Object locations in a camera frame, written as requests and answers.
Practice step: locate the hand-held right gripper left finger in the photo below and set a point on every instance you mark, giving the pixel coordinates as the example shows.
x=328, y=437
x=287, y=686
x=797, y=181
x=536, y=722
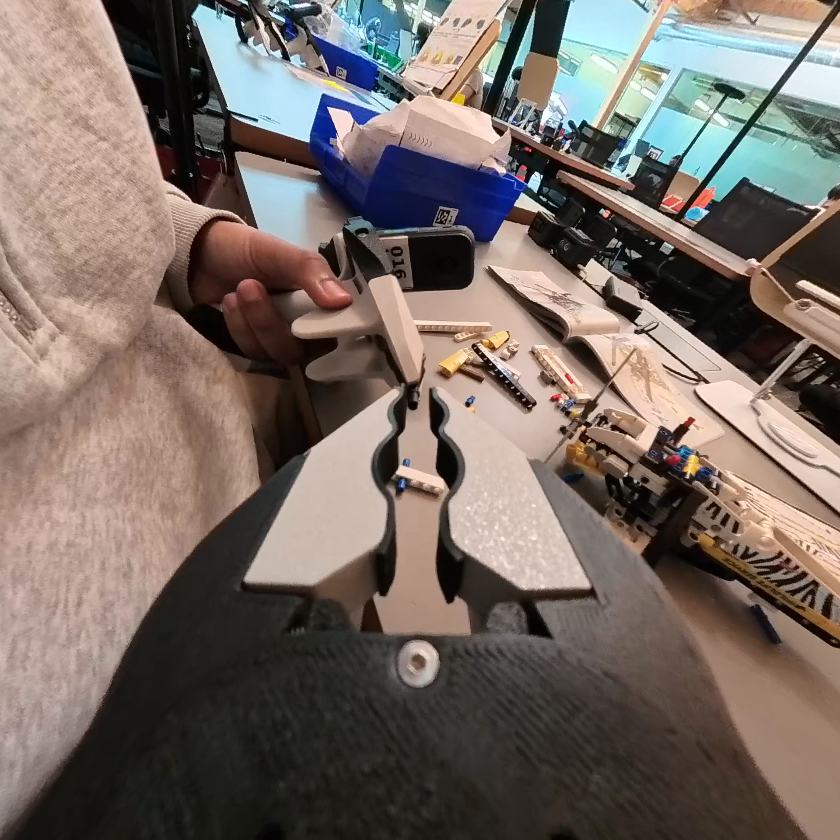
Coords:
x=315, y=525

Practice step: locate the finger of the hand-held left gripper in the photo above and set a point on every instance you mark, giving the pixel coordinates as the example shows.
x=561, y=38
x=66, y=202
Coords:
x=397, y=321
x=348, y=366

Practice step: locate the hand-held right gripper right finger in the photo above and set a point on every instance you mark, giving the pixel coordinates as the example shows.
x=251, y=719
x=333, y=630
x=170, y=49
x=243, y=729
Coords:
x=518, y=531

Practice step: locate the short white lego beam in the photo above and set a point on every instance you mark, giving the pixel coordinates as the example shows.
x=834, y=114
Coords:
x=423, y=482

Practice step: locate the person's left forearm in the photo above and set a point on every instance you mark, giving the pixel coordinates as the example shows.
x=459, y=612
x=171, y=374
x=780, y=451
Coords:
x=187, y=220

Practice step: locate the long white lego beam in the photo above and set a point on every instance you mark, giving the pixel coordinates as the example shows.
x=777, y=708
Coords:
x=453, y=326

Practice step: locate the yellow lego panel white connector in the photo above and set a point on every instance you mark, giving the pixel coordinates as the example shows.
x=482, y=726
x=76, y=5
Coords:
x=456, y=361

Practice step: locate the thin white lego beam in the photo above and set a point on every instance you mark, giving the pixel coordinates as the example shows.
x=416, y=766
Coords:
x=469, y=337

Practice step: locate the brown lego axle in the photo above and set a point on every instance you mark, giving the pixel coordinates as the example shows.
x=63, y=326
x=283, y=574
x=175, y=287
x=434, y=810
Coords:
x=471, y=375

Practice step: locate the yellow lego panel black tip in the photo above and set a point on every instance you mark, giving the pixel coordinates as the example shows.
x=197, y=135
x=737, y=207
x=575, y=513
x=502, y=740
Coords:
x=495, y=340

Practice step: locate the long black lego beam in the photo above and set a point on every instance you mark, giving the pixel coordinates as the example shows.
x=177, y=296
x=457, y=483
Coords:
x=502, y=374

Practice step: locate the white lego helicopter model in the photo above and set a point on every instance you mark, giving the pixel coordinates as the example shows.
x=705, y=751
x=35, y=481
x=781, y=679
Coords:
x=630, y=453

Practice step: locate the white lego beam assembly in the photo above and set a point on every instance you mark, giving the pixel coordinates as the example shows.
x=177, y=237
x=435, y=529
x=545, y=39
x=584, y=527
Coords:
x=561, y=374

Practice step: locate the lego instruction booklet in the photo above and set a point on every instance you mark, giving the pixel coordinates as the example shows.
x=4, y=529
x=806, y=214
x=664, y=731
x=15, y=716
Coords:
x=649, y=380

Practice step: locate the person's left hand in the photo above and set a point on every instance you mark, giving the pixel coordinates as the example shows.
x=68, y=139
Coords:
x=262, y=256

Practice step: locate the crumpled white paper bag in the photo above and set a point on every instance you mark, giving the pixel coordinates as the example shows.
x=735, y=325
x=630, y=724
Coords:
x=426, y=131

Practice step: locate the small blue plastic bin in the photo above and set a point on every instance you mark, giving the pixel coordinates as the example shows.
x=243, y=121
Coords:
x=348, y=62

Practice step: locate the wooden office desk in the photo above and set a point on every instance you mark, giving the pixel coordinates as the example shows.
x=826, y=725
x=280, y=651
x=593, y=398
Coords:
x=558, y=148
x=656, y=220

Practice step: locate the wooden easel poster board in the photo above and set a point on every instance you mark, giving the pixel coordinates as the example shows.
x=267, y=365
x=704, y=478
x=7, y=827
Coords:
x=453, y=46

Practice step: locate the small black charger box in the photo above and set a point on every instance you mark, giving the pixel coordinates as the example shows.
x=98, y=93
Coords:
x=622, y=295

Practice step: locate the black office chair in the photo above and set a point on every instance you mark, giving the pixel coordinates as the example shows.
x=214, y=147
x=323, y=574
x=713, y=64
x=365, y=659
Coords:
x=600, y=141
x=748, y=216

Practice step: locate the white desk stand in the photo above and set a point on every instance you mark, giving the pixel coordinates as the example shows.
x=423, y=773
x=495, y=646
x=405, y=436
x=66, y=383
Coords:
x=754, y=420

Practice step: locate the black tripod pole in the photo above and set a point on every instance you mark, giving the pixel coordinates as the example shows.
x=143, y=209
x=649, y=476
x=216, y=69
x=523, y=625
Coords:
x=774, y=92

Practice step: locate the black action camera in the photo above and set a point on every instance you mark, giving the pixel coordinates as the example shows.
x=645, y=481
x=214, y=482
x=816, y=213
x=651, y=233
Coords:
x=548, y=226
x=583, y=248

